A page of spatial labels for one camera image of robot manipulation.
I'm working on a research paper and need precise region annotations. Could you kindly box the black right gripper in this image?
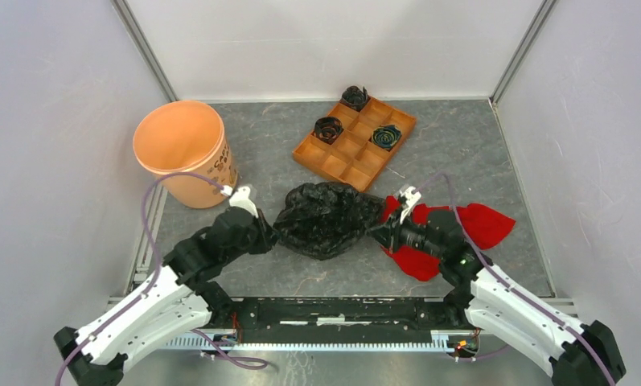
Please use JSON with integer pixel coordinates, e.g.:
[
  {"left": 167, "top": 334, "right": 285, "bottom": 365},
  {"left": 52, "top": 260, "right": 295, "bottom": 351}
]
[{"left": 364, "top": 207, "right": 444, "bottom": 260}]

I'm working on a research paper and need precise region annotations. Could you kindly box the black plastic trash bag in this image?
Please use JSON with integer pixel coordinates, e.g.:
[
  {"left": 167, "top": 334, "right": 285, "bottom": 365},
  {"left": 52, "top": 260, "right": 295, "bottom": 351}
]
[{"left": 273, "top": 182, "right": 386, "bottom": 261}]

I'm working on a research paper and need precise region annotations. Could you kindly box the orange trash bin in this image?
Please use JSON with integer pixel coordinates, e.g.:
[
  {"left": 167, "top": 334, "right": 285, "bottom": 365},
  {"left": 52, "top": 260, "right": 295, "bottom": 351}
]
[{"left": 133, "top": 101, "right": 238, "bottom": 187}]

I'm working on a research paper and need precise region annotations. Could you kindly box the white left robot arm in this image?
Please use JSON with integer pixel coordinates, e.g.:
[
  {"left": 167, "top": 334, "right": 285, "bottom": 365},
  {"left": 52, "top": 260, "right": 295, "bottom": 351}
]
[{"left": 54, "top": 207, "right": 276, "bottom": 385}]

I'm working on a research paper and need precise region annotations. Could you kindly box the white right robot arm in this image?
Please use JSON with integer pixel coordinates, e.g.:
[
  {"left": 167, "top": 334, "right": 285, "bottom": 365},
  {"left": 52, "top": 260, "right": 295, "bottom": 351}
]
[{"left": 368, "top": 211, "right": 627, "bottom": 385}]

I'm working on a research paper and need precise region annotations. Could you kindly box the red cloth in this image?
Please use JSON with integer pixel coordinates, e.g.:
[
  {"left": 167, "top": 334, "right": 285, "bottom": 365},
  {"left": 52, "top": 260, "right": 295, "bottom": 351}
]
[{"left": 381, "top": 203, "right": 516, "bottom": 281}]

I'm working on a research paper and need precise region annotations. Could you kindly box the blue yellow rolled tie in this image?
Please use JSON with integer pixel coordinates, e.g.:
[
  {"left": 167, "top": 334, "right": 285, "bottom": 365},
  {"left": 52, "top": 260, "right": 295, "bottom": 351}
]
[{"left": 370, "top": 125, "right": 402, "bottom": 151}]

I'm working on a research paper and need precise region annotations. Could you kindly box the black orange rolled tie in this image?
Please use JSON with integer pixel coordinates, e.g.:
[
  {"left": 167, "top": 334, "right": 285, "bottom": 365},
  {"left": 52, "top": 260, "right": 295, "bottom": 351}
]
[{"left": 313, "top": 116, "right": 343, "bottom": 145}]

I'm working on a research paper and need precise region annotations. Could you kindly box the orange wooden compartment tray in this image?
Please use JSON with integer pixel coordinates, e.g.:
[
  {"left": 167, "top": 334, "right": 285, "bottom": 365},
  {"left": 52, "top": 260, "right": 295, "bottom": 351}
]
[{"left": 292, "top": 97, "right": 417, "bottom": 191}]

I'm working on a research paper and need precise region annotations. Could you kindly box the dark rolled tie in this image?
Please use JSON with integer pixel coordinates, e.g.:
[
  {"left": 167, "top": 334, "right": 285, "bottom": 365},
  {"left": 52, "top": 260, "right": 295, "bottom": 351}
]
[{"left": 340, "top": 85, "right": 370, "bottom": 112}]

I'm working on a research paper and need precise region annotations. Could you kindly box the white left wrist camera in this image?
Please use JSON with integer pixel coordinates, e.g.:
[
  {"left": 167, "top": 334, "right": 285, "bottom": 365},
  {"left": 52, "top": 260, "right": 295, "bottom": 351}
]
[{"left": 228, "top": 184, "right": 259, "bottom": 218}]

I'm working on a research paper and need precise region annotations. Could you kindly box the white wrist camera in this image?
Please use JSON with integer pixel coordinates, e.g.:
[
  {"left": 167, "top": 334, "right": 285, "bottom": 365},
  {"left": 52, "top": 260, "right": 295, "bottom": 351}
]
[
  {"left": 396, "top": 185, "right": 421, "bottom": 224},
  {"left": 228, "top": 184, "right": 259, "bottom": 218}
]

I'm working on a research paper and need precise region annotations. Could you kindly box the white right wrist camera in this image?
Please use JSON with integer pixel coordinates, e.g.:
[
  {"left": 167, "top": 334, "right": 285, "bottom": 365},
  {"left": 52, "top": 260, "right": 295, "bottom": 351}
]
[{"left": 396, "top": 185, "right": 421, "bottom": 224}]

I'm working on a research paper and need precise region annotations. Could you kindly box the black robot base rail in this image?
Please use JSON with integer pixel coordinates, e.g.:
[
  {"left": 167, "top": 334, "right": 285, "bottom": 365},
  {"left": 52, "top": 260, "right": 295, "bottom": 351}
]
[{"left": 200, "top": 297, "right": 479, "bottom": 352}]

